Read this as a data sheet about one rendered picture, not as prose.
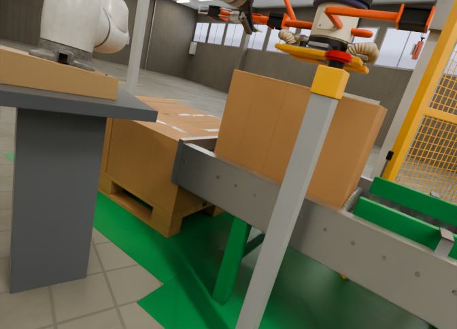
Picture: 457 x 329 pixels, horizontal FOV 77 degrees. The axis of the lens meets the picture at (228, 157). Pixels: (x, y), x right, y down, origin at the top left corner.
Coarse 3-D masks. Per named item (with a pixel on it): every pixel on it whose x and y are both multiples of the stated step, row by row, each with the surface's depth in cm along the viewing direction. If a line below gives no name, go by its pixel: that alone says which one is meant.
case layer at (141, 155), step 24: (120, 120) 169; (168, 120) 186; (192, 120) 208; (216, 120) 234; (120, 144) 171; (144, 144) 159; (168, 144) 149; (120, 168) 173; (144, 168) 161; (168, 168) 151; (144, 192) 164; (168, 192) 153
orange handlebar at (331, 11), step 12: (228, 12) 140; (324, 12) 96; (336, 12) 93; (348, 12) 91; (360, 12) 89; (372, 12) 87; (384, 12) 86; (396, 12) 84; (264, 24) 137; (288, 24) 126; (300, 24) 123; (312, 24) 120; (336, 24) 106; (360, 36) 115; (372, 36) 112
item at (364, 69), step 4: (292, 56) 134; (296, 56) 133; (300, 56) 132; (304, 56) 131; (304, 60) 138; (308, 60) 134; (312, 60) 130; (316, 60) 128; (320, 64) 135; (324, 64) 130; (344, 68) 127; (348, 68) 123; (352, 68) 121; (356, 68) 120; (360, 68) 119; (364, 68) 118; (360, 72) 127; (364, 72) 124; (368, 72) 126
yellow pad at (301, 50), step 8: (280, 48) 117; (288, 48) 115; (296, 48) 113; (304, 48) 112; (312, 48) 111; (336, 48) 109; (312, 56) 116; (320, 56) 110; (352, 56) 103; (352, 64) 108; (360, 64) 106
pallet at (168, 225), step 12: (108, 180) 181; (108, 192) 182; (120, 192) 188; (132, 192) 169; (120, 204) 176; (132, 204) 178; (204, 204) 180; (144, 216) 168; (156, 216) 160; (168, 216) 155; (180, 216) 160; (156, 228) 161; (168, 228) 156
